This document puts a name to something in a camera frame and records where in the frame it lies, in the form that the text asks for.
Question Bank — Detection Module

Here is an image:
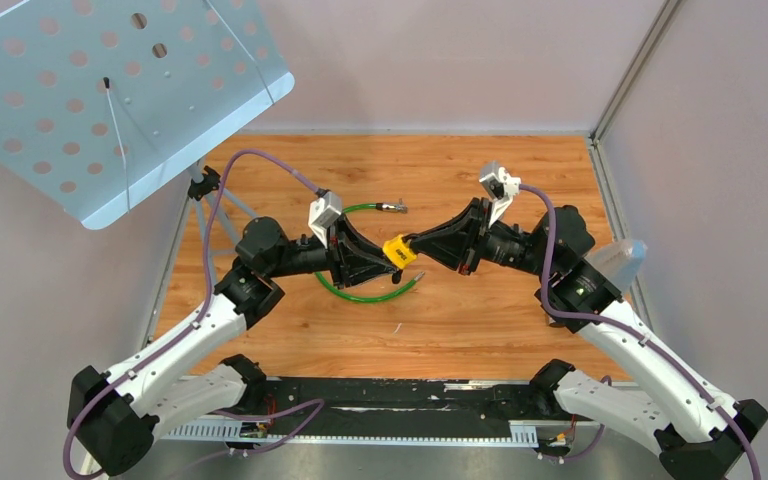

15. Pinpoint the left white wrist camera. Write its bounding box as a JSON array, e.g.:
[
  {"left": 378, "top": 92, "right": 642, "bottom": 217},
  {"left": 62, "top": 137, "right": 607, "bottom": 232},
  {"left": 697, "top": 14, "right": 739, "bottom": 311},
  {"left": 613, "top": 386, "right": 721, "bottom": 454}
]
[{"left": 307, "top": 189, "right": 343, "bottom": 246}]

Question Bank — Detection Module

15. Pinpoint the grey tripod stand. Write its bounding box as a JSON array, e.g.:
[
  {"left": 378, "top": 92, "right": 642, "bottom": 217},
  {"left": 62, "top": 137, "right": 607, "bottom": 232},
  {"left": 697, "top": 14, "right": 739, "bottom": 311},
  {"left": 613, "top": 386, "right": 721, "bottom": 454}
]
[{"left": 187, "top": 157, "right": 257, "bottom": 259}]

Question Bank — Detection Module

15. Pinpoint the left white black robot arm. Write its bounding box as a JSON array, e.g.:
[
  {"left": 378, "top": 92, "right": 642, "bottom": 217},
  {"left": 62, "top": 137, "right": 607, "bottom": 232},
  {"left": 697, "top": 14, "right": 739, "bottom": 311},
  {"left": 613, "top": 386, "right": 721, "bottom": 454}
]
[{"left": 62, "top": 215, "right": 408, "bottom": 479}]

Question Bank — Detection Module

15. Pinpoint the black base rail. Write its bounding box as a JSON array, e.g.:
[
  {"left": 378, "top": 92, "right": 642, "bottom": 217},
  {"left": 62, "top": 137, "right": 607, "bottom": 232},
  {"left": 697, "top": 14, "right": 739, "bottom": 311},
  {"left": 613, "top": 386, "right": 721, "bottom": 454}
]
[{"left": 158, "top": 376, "right": 597, "bottom": 446}]

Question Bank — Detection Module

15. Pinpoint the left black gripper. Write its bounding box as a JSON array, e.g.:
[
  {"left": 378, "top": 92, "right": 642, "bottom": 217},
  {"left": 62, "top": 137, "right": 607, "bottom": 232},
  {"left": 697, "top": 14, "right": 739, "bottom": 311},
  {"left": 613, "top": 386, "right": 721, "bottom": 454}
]
[{"left": 266, "top": 212, "right": 396, "bottom": 289}]

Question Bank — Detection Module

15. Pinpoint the clear blue plastic bag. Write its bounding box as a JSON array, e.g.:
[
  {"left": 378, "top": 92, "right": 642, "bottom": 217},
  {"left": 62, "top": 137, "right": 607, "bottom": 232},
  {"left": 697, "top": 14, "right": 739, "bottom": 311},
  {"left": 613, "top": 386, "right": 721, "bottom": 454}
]
[{"left": 585, "top": 239, "right": 647, "bottom": 293}]

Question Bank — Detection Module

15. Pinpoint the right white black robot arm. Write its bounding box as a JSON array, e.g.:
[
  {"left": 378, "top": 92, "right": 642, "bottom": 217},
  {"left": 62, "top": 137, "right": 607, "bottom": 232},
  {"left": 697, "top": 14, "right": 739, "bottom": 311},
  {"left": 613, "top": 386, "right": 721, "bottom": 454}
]
[{"left": 384, "top": 198, "right": 768, "bottom": 479}]

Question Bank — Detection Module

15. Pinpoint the perforated light blue metal plate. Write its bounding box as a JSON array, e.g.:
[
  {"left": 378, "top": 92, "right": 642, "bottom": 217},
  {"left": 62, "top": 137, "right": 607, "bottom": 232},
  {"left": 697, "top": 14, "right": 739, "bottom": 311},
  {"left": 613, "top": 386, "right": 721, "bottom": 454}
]
[{"left": 0, "top": 1, "right": 295, "bottom": 230}]

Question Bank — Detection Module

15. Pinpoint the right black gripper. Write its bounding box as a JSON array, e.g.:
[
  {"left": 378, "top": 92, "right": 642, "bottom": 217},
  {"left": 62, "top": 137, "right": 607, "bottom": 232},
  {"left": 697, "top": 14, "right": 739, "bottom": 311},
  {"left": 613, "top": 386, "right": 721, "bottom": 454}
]
[{"left": 408, "top": 197, "right": 555, "bottom": 280}]

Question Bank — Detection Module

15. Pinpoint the green cable lock loop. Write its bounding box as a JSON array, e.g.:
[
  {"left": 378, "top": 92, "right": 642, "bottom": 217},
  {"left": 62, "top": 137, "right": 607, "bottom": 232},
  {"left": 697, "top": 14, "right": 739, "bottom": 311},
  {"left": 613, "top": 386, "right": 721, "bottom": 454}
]
[{"left": 315, "top": 199, "right": 425, "bottom": 304}]

